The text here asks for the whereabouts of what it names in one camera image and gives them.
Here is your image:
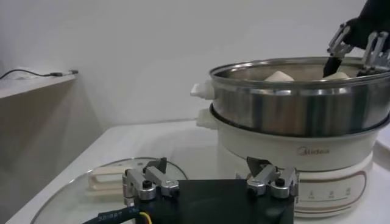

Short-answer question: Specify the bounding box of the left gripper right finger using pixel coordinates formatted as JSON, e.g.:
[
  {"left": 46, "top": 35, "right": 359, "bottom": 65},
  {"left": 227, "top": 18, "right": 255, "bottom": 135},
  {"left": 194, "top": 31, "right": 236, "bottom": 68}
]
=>
[{"left": 246, "top": 156, "right": 301, "bottom": 200}]

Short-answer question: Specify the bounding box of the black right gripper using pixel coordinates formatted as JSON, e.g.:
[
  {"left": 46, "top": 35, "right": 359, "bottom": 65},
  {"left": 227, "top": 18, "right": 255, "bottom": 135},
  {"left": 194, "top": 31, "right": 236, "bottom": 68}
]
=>
[{"left": 322, "top": 0, "right": 390, "bottom": 79}]

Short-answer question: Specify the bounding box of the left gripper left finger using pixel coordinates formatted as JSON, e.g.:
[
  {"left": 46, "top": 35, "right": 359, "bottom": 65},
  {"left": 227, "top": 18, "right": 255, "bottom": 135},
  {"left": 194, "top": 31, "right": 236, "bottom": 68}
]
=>
[{"left": 122, "top": 157, "right": 180, "bottom": 201}]

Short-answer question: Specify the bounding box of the white steamed baozi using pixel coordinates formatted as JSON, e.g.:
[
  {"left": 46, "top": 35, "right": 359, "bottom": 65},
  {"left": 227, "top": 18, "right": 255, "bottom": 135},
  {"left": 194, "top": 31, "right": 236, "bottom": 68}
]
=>
[
  {"left": 322, "top": 71, "right": 351, "bottom": 81},
  {"left": 264, "top": 70, "right": 296, "bottom": 82}
]

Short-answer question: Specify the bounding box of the glass lid with cream handle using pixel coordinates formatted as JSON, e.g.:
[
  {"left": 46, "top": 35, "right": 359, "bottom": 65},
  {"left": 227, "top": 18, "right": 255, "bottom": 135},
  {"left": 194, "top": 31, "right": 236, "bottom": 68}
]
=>
[{"left": 30, "top": 156, "right": 188, "bottom": 224}]

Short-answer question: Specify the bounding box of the stainless steel steamer basket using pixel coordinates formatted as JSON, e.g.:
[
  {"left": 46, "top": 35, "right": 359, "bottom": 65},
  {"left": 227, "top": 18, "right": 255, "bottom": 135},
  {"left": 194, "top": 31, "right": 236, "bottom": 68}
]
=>
[{"left": 190, "top": 57, "right": 390, "bottom": 138}]

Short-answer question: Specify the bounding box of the white electric cooker base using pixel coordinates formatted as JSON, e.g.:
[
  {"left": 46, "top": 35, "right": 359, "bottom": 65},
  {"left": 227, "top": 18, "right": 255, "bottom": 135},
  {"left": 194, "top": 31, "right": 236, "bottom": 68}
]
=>
[{"left": 196, "top": 108, "right": 390, "bottom": 219}]

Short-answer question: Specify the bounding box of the white side table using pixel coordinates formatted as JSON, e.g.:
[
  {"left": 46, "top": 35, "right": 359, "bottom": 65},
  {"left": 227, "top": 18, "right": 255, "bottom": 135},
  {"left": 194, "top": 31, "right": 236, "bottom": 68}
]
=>
[{"left": 0, "top": 72, "right": 77, "bottom": 100}]

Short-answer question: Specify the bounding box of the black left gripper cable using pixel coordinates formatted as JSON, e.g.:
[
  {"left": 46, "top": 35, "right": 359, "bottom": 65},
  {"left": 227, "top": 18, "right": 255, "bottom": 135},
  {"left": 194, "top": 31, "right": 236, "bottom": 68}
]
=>
[{"left": 82, "top": 206, "right": 153, "bottom": 224}]

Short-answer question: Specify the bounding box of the black charging cable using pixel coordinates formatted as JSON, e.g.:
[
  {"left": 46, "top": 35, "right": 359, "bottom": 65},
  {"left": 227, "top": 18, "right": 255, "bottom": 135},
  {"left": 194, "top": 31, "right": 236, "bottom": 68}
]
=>
[{"left": 0, "top": 69, "right": 63, "bottom": 80}]

